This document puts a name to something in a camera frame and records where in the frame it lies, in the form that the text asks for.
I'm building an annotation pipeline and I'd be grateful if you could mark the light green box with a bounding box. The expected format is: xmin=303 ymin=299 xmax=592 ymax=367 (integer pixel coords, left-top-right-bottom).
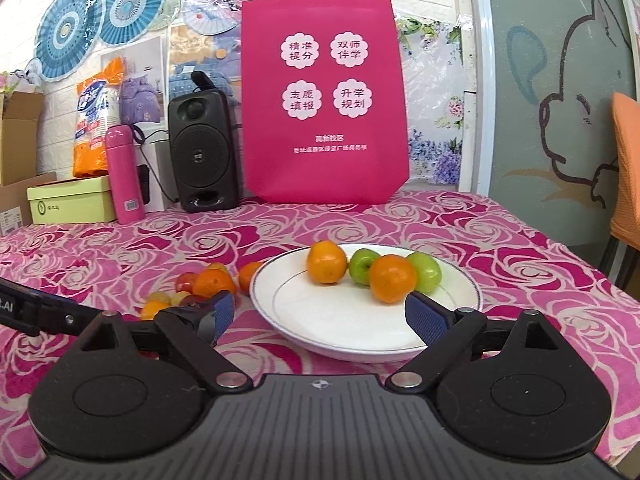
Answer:
xmin=26 ymin=176 xmax=118 ymax=225

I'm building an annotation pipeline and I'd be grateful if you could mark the floral plastic sheet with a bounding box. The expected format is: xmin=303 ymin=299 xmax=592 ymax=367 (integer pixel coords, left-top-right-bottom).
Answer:
xmin=395 ymin=15 xmax=477 ymax=187

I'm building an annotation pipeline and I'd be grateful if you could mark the large orange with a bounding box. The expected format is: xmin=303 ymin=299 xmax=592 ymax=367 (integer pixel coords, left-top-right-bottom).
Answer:
xmin=306 ymin=241 xmax=348 ymax=286

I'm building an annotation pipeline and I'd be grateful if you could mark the pale green apple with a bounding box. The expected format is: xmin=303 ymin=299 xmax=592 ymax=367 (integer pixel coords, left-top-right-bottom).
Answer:
xmin=406 ymin=251 xmax=443 ymax=295

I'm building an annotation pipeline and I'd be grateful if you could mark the orange covered chair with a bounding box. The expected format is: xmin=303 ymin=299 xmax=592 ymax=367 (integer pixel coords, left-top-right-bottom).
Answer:
xmin=610 ymin=92 xmax=640 ymax=247

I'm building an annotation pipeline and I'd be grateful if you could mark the white paper umbrella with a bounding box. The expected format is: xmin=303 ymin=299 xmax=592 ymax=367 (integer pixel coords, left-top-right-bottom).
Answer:
xmin=186 ymin=0 xmax=249 ymax=36

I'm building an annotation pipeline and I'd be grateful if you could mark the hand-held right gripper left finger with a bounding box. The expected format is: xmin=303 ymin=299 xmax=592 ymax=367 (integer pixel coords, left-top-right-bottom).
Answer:
xmin=65 ymin=290 xmax=254 ymax=395

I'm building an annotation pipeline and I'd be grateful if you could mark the pink tote bag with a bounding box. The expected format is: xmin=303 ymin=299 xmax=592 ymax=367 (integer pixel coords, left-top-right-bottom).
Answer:
xmin=241 ymin=0 xmax=412 ymax=206

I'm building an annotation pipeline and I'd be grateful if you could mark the orange paper cup packet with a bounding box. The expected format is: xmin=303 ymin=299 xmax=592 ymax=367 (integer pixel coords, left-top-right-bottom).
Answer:
xmin=74 ymin=57 xmax=124 ymax=178

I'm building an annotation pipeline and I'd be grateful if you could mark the pink rose tablecloth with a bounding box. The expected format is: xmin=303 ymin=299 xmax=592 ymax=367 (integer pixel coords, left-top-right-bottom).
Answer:
xmin=0 ymin=182 xmax=640 ymax=480

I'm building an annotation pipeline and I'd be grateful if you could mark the flat cardboard box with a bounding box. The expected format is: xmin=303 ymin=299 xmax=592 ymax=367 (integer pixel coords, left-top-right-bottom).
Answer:
xmin=0 ymin=172 xmax=58 ymax=235

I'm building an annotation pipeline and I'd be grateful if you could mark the pink thermos bottle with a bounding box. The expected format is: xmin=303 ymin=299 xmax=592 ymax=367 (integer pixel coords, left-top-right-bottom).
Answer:
xmin=105 ymin=125 xmax=147 ymax=224

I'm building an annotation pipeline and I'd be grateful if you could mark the white round plate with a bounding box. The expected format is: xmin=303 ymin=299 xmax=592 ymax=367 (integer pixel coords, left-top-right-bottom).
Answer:
xmin=249 ymin=244 xmax=483 ymax=363

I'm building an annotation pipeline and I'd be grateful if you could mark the white product box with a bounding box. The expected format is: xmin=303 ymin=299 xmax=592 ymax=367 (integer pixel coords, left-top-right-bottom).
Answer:
xmin=137 ymin=140 xmax=174 ymax=212

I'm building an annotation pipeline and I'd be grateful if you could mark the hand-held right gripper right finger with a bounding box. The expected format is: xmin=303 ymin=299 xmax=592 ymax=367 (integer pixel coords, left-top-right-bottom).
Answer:
xmin=392 ymin=291 xmax=576 ymax=397

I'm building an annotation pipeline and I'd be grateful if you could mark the orange with dark navel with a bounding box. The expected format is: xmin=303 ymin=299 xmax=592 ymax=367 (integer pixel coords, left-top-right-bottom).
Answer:
xmin=368 ymin=255 xmax=417 ymax=305

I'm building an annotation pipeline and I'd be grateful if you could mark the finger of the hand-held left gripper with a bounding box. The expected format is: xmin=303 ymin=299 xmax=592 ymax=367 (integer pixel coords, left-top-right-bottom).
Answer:
xmin=0 ymin=278 xmax=99 ymax=334

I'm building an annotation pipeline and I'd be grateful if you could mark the black cable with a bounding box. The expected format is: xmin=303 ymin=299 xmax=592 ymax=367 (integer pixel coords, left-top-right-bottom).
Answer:
xmin=131 ymin=124 xmax=172 ymax=161

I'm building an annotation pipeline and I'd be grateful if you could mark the black speaker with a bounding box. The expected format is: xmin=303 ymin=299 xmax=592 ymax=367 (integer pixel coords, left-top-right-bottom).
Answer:
xmin=167 ymin=91 xmax=241 ymax=213

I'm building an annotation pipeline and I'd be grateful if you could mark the round green apple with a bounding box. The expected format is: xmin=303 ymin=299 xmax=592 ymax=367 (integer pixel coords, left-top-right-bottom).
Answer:
xmin=348 ymin=249 xmax=383 ymax=286

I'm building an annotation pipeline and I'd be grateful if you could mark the purple bedding poster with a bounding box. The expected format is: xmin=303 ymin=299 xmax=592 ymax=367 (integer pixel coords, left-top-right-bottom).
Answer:
xmin=100 ymin=35 xmax=173 ymax=127

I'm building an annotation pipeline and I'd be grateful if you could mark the open cardboard box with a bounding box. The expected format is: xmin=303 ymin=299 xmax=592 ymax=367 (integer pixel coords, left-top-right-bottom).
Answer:
xmin=0 ymin=91 xmax=46 ymax=186

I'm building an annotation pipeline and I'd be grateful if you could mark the black microphone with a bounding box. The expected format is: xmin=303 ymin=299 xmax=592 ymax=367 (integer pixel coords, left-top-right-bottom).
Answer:
xmin=191 ymin=71 xmax=221 ymax=94

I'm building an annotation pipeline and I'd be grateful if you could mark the dark blue paper fan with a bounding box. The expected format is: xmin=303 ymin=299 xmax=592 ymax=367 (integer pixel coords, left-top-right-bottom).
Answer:
xmin=35 ymin=0 xmax=107 ymax=82

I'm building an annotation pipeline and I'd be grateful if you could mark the light blue paper fan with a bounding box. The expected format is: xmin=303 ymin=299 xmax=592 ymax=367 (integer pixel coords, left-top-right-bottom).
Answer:
xmin=100 ymin=0 xmax=169 ymax=46

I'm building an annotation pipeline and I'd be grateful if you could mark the blue bedding poster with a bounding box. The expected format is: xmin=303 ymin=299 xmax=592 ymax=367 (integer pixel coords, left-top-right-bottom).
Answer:
xmin=167 ymin=24 xmax=246 ymax=103

